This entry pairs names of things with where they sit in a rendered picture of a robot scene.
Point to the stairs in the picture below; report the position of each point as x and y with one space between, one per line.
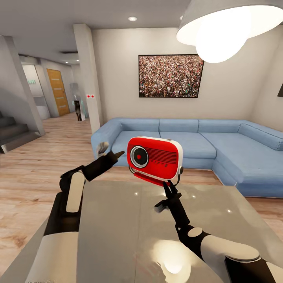
13 135

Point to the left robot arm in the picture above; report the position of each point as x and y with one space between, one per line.
56 260

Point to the radio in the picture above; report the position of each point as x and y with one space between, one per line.
155 156

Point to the coffee table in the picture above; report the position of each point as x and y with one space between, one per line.
121 239

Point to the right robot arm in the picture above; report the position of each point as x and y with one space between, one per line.
232 262

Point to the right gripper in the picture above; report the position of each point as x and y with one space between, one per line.
173 201

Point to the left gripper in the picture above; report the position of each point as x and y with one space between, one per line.
106 162

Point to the room light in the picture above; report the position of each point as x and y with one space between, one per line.
266 14

